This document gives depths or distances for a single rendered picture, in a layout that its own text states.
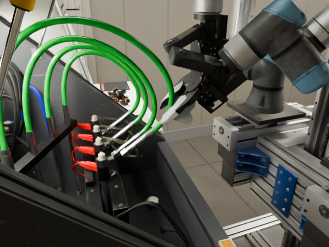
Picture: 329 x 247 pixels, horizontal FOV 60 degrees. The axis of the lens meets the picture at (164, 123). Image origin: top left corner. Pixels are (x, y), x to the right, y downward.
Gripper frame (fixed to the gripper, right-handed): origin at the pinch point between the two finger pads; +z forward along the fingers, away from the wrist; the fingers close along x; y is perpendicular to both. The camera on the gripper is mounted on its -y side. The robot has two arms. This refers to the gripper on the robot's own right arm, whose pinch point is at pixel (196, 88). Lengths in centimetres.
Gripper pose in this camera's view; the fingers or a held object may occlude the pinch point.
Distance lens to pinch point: 83.2
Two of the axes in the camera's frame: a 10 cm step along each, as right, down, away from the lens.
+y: 9.6, -1.2, 2.6
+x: -2.9, -4.0, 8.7
